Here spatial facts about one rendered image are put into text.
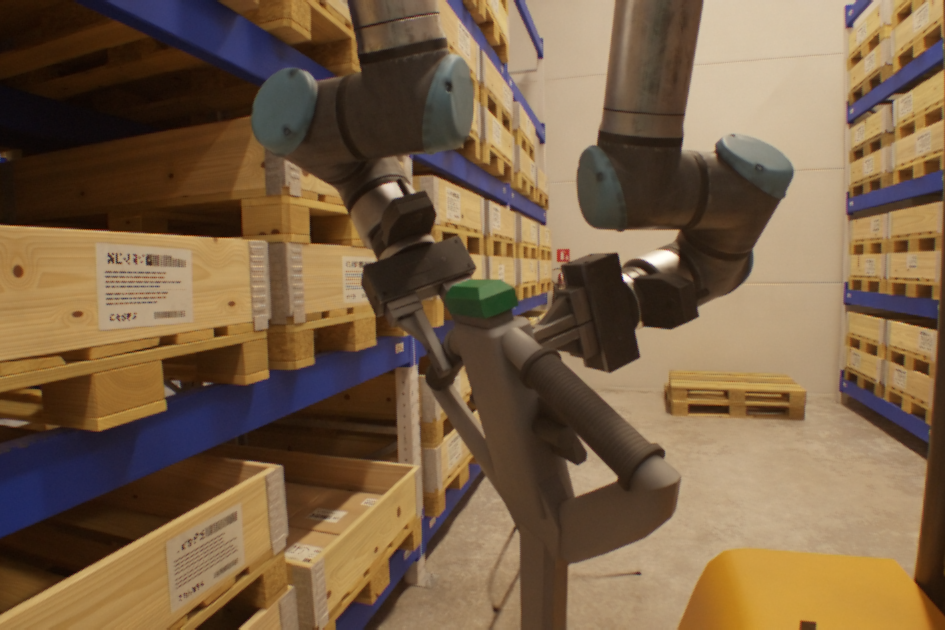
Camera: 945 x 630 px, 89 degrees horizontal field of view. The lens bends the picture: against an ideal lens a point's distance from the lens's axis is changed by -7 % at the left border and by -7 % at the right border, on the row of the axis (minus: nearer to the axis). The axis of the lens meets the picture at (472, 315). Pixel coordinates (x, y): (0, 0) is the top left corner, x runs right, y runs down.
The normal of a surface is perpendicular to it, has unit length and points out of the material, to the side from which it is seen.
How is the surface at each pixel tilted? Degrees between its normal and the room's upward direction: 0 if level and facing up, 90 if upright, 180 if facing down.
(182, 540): 90
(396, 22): 113
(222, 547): 90
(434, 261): 62
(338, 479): 90
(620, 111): 102
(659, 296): 106
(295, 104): 78
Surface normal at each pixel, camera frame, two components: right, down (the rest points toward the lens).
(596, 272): 0.44, 0.07
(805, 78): -0.29, 0.09
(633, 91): -0.54, 0.36
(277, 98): -0.41, -0.11
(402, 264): 0.25, -0.40
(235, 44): 0.96, 0.00
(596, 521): -0.92, 0.21
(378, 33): -0.35, 0.52
